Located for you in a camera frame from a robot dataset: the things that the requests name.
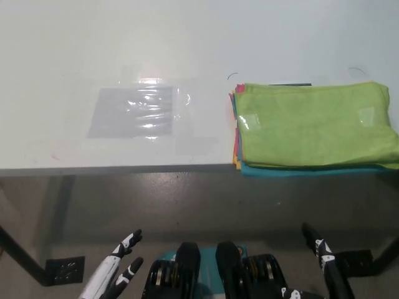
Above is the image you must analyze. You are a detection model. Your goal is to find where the clear plastic film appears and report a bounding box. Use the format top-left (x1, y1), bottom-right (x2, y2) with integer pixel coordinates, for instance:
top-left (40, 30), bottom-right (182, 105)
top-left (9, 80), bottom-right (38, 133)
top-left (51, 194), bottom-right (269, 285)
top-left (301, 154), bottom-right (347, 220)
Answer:
top-left (118, 63), bottom-right (226, 156)

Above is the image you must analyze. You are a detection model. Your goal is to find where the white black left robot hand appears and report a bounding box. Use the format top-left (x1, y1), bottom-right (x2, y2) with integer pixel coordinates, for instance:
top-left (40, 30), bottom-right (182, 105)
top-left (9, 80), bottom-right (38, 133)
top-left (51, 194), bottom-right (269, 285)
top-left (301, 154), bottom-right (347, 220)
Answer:
top-left (77, 229), bottom-right (145, 299)

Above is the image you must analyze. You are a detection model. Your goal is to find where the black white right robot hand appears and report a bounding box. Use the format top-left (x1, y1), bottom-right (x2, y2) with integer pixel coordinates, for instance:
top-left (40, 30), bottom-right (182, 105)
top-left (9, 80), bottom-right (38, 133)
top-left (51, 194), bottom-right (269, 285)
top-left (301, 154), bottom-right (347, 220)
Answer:
top-left (279, 221), bottom-right (357, 299)

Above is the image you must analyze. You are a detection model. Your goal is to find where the clear plastic sheet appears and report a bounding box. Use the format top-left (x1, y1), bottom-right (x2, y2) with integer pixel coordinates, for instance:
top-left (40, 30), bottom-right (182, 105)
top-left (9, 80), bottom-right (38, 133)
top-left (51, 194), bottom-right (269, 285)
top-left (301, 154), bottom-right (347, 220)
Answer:
top-left (86, 86), bottom-right (175, 140)

